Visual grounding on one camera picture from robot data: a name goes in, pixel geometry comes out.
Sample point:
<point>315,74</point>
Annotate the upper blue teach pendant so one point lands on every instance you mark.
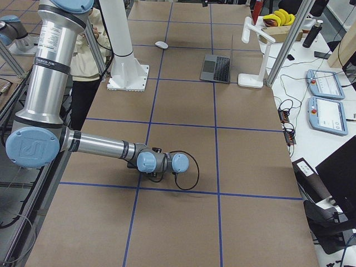
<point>324,84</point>

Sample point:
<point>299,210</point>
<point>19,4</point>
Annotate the black water bottle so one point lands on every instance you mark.
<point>313,33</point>

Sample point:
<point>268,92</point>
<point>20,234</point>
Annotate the black monitor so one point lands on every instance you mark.
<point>337,173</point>

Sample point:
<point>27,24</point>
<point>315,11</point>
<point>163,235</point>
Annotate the lower blue teach pendant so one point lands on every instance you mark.
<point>327,115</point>

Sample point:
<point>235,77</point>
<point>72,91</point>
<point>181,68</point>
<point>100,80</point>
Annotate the yellow bananas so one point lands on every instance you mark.
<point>279,18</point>

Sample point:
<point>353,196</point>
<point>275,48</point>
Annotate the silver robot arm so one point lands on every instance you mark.
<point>38,133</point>
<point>12,29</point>

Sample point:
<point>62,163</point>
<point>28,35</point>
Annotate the aluminium frame post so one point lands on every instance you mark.
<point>301,15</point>

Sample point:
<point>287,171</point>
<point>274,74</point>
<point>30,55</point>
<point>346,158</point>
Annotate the small orange circuit board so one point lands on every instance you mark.
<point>283,115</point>

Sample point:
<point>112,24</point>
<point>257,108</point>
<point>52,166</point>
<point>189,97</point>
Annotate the blue teach pendant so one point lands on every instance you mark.
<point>327,115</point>
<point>324,84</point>

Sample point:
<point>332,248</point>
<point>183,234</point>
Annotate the black phone on desk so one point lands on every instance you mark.
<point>321,55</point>

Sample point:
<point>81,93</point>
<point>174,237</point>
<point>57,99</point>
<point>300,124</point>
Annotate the silver grey laptop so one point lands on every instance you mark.
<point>218,68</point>

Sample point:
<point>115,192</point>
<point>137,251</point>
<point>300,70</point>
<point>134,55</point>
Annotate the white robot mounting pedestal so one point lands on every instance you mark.
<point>126,72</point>

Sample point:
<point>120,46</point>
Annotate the white computer mouse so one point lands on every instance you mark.
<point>162,45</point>

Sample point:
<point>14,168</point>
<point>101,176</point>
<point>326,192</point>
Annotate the brown cardboard box on desk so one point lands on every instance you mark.
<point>279,34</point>

